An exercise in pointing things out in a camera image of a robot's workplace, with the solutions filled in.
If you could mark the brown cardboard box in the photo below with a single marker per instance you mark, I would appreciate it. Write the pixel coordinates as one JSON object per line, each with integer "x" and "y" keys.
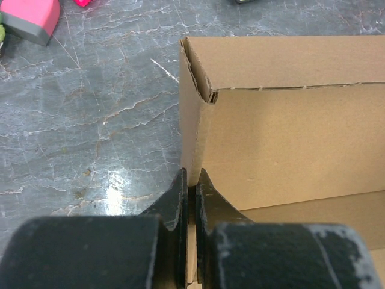
{"x": 289, "y": 128}

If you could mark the pink black highlighter marker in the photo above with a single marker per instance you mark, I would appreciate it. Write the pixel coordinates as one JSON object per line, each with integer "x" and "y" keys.
{"x": 82, "y": 3}

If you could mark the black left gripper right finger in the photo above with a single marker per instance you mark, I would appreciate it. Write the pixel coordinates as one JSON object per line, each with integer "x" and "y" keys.
{"x": 236, "y": 252}

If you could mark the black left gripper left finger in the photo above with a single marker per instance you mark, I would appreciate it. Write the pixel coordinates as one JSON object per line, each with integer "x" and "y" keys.
{"x": 148, "y": 250}

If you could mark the pink eraser block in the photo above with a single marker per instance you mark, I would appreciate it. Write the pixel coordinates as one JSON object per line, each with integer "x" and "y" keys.
{"x": 32, "y": 20}

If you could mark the rainbow flower keychain toy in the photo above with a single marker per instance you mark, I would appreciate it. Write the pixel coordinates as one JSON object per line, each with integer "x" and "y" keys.
{"x": 2, "y": 37}

